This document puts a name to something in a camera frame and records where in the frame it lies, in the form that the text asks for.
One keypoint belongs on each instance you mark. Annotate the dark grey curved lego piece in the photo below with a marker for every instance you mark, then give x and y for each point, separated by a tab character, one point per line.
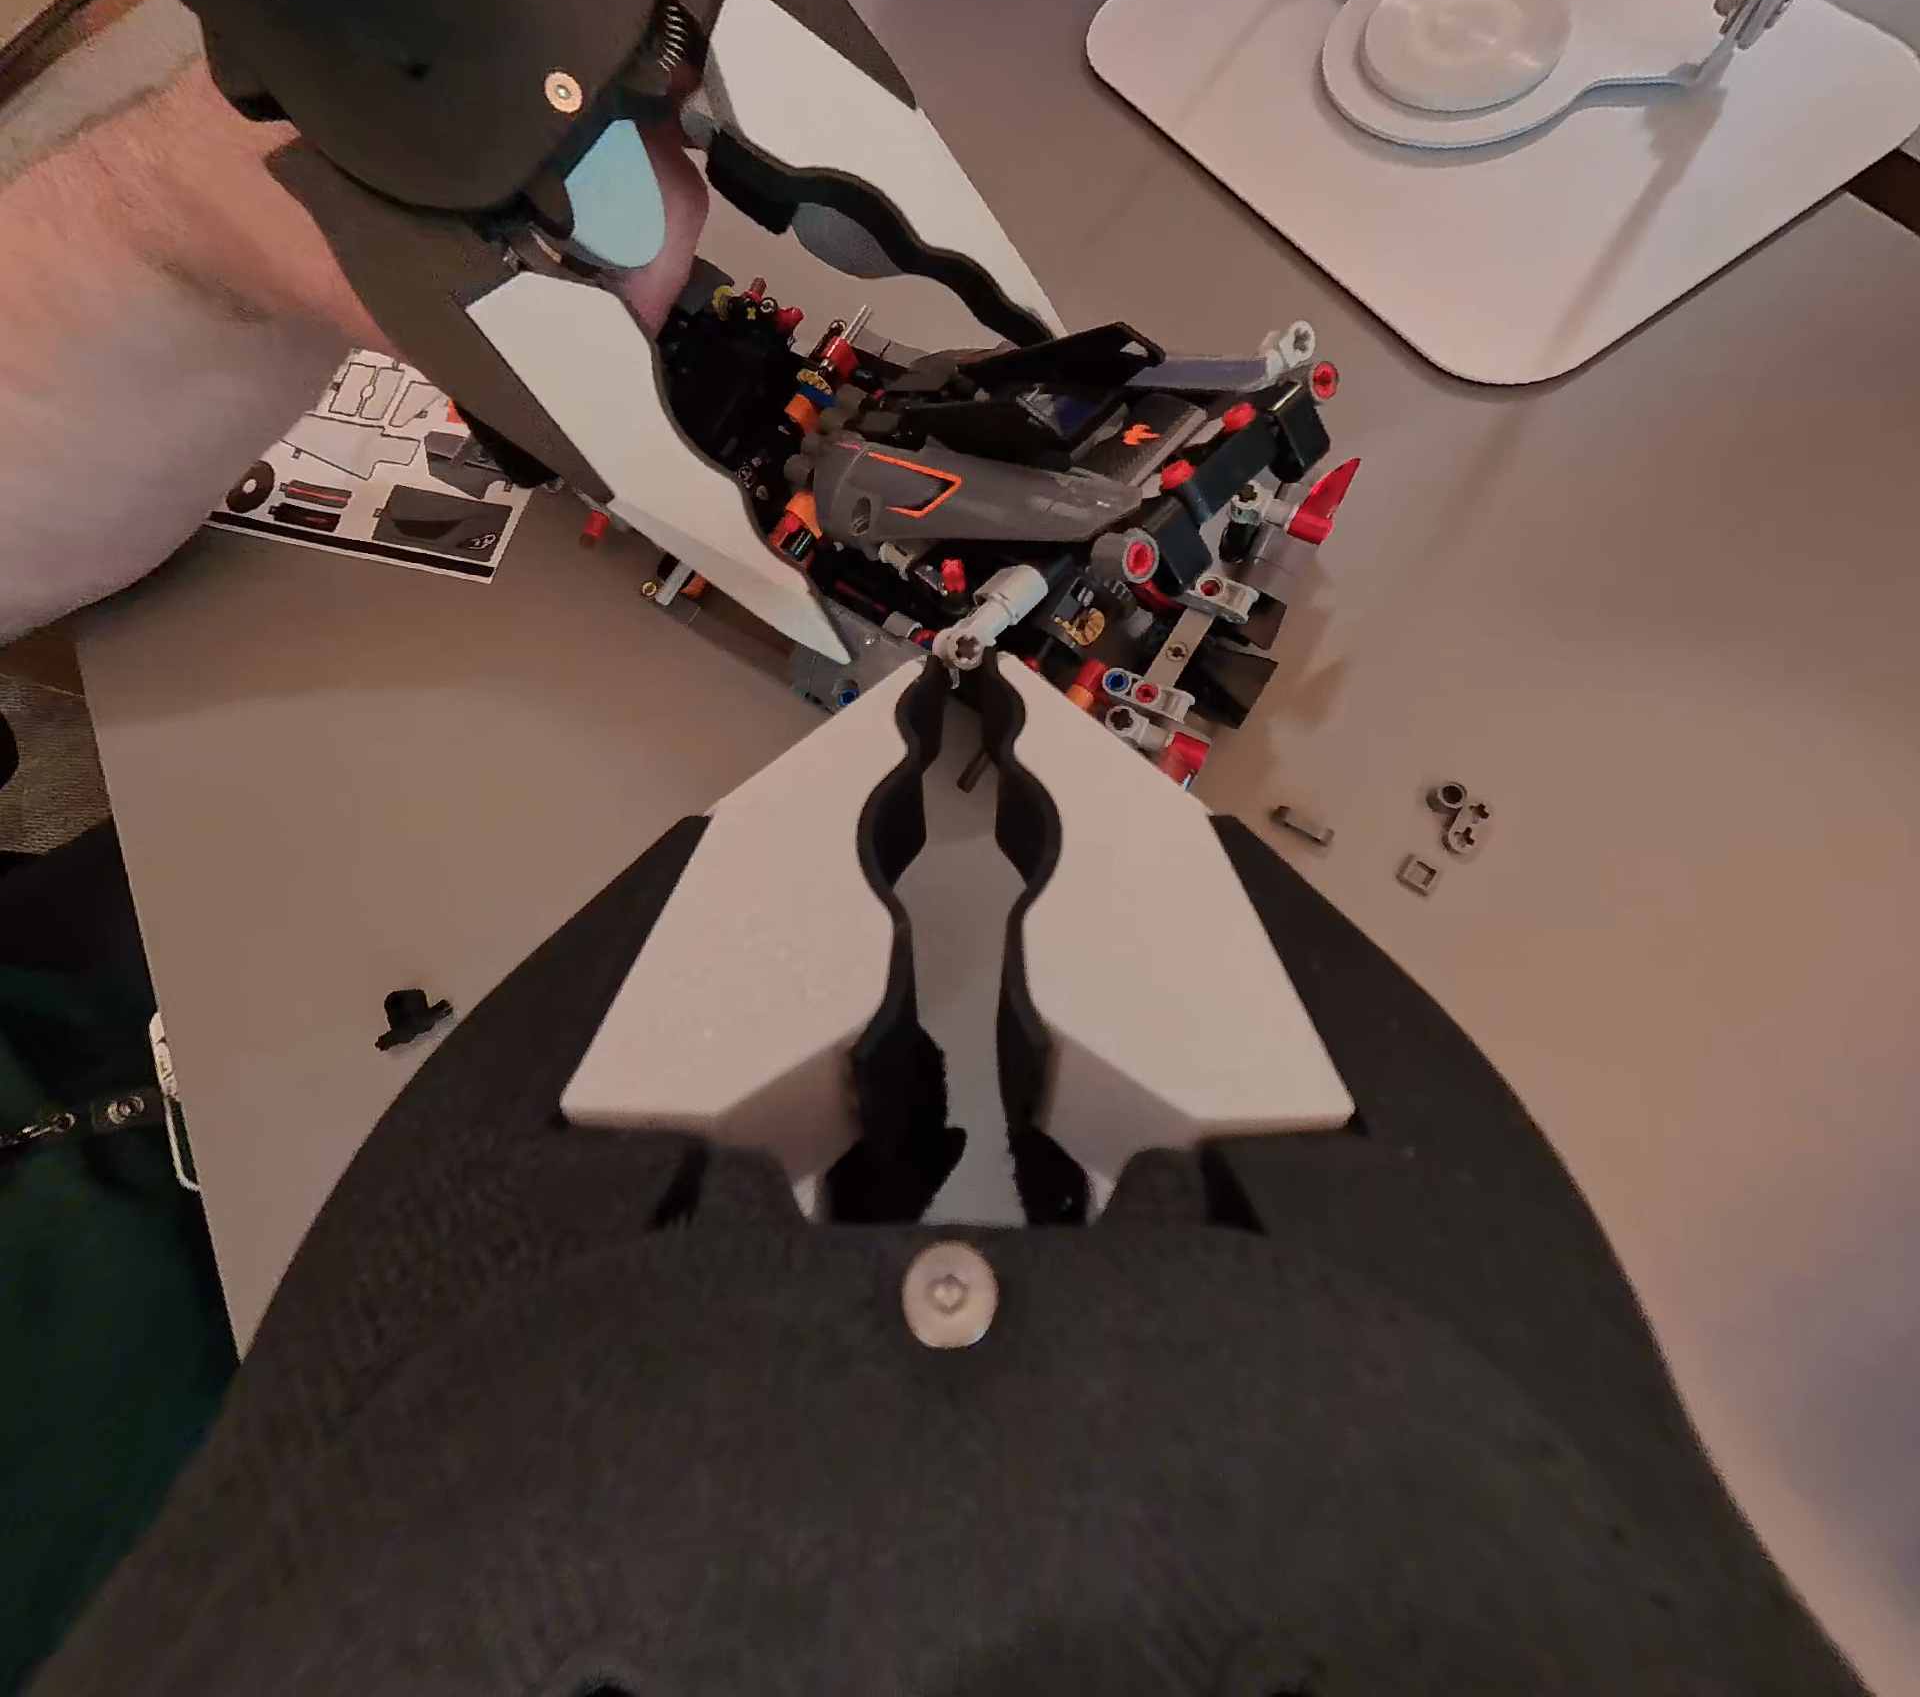
413	1017

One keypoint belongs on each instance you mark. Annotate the person's left hand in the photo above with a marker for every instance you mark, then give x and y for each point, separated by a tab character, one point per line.
673	264

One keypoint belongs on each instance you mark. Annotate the black lego subassembly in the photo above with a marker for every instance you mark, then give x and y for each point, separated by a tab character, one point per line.
960	483

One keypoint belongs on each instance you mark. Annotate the grey orange lego car model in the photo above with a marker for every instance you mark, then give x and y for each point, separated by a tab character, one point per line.
720	392

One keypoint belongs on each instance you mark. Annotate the white book stand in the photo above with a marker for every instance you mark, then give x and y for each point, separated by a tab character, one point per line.
1575	197

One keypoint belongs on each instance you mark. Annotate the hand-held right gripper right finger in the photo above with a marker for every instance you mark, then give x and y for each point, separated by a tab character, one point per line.
1185	963

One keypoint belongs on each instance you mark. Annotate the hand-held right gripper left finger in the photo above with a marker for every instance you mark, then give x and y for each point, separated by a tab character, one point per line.
734	963

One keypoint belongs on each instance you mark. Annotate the person's left forearm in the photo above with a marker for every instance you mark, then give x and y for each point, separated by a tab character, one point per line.
120	376

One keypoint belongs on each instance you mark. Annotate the lego sticker sheet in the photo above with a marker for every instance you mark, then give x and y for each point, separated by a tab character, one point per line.
375	513

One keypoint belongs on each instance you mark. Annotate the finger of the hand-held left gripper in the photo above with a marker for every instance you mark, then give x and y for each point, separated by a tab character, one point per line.
600	392
900	167

